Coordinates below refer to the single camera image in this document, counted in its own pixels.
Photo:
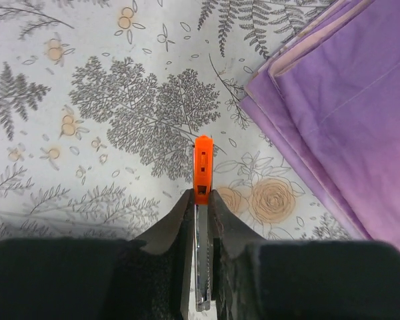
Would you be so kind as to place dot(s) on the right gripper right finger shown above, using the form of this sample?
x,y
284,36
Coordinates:
x,y
255,278

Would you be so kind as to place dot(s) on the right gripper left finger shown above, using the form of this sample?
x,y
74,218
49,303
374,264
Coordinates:
x,y
147,277

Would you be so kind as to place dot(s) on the orange metal file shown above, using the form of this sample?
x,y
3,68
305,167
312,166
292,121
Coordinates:
x,y
203,250

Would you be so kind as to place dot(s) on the purple printed pouch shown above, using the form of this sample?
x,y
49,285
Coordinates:
x,y
331,105

